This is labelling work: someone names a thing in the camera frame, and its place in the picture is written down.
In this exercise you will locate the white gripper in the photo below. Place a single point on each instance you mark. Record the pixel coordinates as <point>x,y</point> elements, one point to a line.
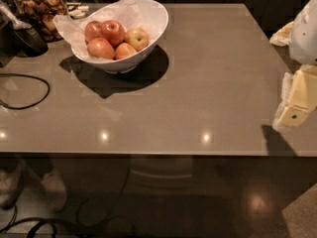
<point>305,34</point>

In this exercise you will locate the white shoe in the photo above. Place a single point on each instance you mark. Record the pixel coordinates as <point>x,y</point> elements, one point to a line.
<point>11,182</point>
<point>55,190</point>

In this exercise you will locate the small white items on tray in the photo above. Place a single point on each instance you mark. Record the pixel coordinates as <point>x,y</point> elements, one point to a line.
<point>77,11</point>

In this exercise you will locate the white shoe right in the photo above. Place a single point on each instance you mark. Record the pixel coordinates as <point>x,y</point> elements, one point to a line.
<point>55,190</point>

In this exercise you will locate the glass jar of dried chips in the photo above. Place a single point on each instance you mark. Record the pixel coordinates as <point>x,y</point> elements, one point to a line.
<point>43,12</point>

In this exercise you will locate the white ceramic bowl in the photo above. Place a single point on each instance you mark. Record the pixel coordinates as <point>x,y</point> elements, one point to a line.
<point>149,15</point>

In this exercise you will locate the silver spoon handle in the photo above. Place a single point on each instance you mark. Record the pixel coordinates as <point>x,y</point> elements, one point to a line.
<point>17,24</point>

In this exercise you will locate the black round appliance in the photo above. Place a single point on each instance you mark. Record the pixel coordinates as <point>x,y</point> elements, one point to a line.
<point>29,42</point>

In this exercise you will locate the white shoe left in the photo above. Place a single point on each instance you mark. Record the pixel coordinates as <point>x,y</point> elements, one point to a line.
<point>11,182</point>

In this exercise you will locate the yellow-red apple right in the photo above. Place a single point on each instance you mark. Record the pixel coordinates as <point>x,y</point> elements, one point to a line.
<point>138,38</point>

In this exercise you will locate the red apple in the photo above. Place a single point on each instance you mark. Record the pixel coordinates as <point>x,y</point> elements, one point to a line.
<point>123,51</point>
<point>113,32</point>
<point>92,31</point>
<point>101,48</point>

